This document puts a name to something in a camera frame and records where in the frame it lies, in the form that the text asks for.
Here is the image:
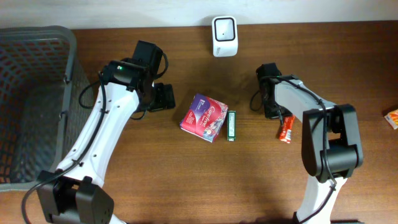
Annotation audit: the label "purple red Carefree pack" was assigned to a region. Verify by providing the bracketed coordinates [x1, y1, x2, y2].
[180, 93, 228, 142]

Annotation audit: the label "white barcode scanner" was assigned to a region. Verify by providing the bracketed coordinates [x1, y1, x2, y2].
[211, 16, 239, 57]

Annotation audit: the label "red Nescafe sachet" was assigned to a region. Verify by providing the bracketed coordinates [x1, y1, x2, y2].
[279, 116, 295, 144]

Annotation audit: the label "grey plastic basket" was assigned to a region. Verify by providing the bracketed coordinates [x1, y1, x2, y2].
[1, 26, 94, 192]

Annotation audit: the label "green gum pack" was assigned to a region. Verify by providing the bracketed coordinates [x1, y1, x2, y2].
[227, 111, 236, 142]

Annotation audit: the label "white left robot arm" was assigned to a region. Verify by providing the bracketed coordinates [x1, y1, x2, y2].
[32, 40, 175, 223]

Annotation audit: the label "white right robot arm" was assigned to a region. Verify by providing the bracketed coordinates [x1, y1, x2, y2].
[256, 63, 364, 223]

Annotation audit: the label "orange tissue pack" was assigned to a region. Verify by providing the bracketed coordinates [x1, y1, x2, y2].
[384, 110, 398, 129]

